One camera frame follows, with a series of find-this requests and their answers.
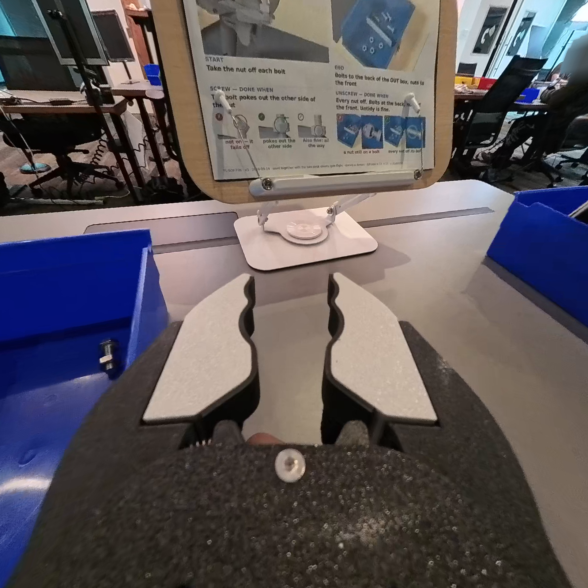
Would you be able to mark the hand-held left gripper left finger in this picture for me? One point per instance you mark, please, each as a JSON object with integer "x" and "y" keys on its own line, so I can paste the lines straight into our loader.
{"x": 202, "y": 363}

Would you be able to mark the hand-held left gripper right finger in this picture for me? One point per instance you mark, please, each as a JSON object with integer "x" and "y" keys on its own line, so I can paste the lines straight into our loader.
{"x": 381, "y": 363}

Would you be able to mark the silver hex bolt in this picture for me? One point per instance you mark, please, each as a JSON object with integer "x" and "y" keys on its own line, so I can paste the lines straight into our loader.
{"x": 108, "y": 356}

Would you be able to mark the blue plastic bin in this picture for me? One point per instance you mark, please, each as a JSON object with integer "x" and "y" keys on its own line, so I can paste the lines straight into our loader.
{"x": 542, "y": 257}
{"x": 55, "y": 404}

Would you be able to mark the person's left hand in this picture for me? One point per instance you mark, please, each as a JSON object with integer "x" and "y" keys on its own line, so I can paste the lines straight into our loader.
{"x": 264, "y": 439}

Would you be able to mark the white board stand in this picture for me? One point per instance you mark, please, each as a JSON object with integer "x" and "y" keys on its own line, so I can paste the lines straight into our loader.
{"x": 298, "y": 252}

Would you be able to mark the wooden instruction board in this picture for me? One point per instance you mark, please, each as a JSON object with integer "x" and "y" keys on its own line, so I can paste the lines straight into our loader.
{"x": 170, "y": 92}

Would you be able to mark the dark side table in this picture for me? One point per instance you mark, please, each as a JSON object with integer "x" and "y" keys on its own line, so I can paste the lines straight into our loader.
{"x": 147, "y": 94}

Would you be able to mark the black office chair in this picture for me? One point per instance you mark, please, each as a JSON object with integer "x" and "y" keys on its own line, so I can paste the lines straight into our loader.
{"x": 505, "y": 101}
{"x": 46, "y": 133}

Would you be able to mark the small blue bin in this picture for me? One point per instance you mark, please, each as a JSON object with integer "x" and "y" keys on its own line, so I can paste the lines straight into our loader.
{"x": 152, "y": 74}

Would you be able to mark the dark wooden desk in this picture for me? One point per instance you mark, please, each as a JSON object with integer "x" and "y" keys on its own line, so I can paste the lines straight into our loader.
{"x": 59, "y": 106}

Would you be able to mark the dark computer monitor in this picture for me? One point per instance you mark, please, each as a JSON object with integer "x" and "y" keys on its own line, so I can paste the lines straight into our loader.
{"x": 32, "y": 69}

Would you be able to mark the grey framed screen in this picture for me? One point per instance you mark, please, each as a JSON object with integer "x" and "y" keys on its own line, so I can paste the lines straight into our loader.
{"x": 112, "y": 34}
{"x": 69, "y": 27}

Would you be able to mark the black wall poster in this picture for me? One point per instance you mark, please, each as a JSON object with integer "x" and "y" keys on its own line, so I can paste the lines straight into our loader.
{"x": 490, "y": 30}
{"x": 521, "y": 34}

